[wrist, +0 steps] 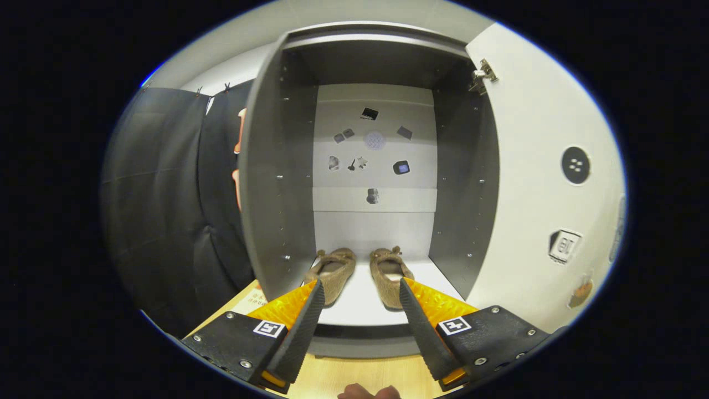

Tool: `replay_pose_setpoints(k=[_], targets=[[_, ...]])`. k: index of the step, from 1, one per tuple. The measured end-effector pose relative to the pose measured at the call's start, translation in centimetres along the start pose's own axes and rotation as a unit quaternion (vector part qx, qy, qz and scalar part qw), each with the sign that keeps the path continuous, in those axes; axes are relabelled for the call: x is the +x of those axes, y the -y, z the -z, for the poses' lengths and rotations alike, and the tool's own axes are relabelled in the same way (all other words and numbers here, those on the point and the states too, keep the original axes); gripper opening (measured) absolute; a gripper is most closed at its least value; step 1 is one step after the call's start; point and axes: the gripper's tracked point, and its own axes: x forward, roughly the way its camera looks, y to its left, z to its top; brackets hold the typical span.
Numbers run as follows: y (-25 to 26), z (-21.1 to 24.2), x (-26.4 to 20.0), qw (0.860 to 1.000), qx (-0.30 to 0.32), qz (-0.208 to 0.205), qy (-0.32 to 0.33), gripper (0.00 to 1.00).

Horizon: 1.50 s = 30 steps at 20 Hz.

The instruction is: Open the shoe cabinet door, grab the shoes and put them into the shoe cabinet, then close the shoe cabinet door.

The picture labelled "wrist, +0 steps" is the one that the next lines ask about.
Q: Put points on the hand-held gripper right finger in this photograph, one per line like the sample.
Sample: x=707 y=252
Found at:
x=424 y=332

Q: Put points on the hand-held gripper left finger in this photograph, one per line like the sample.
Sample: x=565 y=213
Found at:
x=302 y=332

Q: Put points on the brown shoe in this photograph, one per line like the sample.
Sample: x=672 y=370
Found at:
x=335 y=277
x=388 y=282

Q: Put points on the dark grey shoe cabinet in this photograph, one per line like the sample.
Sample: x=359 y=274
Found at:
x=277 y=194

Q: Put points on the beige shoe cabinet door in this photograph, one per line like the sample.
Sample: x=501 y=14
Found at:
x=532 y=221

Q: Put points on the white cabinet shelf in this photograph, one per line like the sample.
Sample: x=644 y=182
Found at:
x=363 y=299

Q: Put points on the metal door hinge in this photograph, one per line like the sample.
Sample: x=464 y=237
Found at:
x=483 y=75

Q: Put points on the beige book with orange patch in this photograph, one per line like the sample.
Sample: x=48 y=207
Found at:
x=252 y=302

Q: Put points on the black backdrop cloth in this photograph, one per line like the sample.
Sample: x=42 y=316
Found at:
x=166 y=221

